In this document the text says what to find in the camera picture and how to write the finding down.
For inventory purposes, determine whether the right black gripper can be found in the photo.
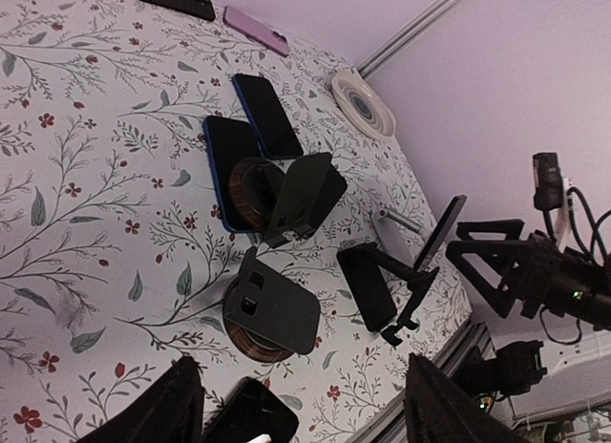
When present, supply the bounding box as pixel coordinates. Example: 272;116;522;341
446;219;610;330

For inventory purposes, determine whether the black folding phone stand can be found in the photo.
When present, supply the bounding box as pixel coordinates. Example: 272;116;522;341
336;243;439;348

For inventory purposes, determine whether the black phone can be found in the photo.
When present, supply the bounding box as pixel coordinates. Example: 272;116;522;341
232;74;304;159
201;377;299;442
139;0;216;22
412;195;468;271

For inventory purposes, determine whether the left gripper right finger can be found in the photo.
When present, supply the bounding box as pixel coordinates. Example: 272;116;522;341
404;353;525;443

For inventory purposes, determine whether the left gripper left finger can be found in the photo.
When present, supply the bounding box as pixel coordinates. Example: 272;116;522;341
80;356;204;443

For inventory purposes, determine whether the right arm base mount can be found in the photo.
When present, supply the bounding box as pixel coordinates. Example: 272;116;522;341
451;340;548;413

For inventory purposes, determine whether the black stand wooden base front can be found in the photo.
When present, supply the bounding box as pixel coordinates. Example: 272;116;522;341
222;246;321;363

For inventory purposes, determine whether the purple phone at back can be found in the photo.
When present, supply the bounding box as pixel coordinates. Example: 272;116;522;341
223;6;290;57

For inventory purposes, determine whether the front aluminium rail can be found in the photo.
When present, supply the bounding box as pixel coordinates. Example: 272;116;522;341
348;322;500;442

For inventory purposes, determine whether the black phone front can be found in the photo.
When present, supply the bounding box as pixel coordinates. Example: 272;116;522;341
201;377;299;442

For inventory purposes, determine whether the white patterned plate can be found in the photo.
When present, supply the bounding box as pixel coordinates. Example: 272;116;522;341
330;70;396;140

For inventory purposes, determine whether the right aluminium frame post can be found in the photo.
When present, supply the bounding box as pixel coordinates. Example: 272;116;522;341
357;0;465;79

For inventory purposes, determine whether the floral table mat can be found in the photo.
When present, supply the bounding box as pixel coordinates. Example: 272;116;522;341
1;0;472;442

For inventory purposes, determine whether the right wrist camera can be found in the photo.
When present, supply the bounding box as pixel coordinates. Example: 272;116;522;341
532;151;574;239

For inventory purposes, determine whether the blue phone under stand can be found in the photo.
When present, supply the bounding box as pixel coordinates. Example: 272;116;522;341
202;116;262;233

